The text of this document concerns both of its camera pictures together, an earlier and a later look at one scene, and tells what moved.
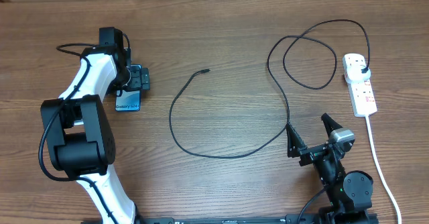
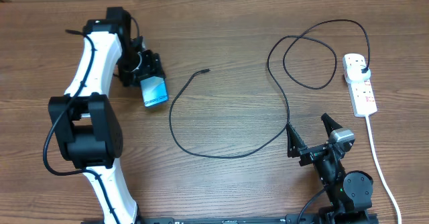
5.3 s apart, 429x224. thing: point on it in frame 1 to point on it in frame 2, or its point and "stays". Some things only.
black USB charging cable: x=287 y=74 stays
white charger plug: x=354 y=74 stays
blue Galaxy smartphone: x=129 y=100 to x=154 y=89
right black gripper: x=295 y=147 stays
